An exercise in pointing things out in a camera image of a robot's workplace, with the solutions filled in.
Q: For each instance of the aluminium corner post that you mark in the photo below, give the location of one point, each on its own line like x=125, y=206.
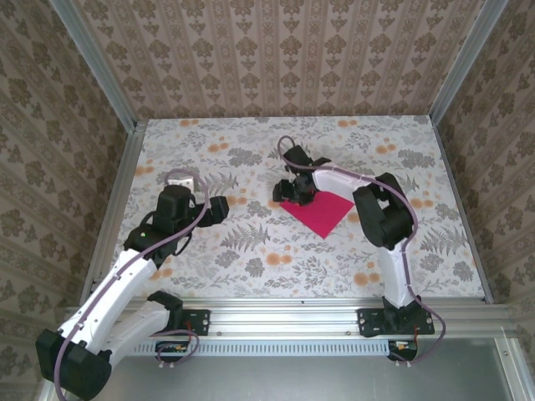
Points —
x=97, y=62
x=459, y=58

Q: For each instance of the floral table cover sheet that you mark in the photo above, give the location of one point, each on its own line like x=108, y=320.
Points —
x=251, y=138

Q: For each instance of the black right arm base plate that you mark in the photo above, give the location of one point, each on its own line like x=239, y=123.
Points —
x=368, y=323

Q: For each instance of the magenta cloth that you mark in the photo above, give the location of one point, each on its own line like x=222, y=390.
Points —
x=324, y=213

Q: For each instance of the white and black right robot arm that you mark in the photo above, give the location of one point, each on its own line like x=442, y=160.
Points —
x=395, y=275

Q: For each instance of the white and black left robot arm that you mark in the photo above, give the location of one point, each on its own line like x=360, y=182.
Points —
x=104, y=292

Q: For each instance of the grey metal panel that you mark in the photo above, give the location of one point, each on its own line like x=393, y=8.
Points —
x=292, y=380

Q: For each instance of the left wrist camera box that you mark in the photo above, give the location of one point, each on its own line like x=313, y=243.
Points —
x=181, y=184

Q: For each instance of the aluminium frame cross rail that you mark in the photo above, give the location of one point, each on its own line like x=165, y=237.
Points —
x=284, y=319

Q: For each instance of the aluminium side rail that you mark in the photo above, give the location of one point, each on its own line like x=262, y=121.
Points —
x=113, y=200
x=463, y=209

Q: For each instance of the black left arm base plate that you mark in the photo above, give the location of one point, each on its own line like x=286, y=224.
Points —
x=200, y=321

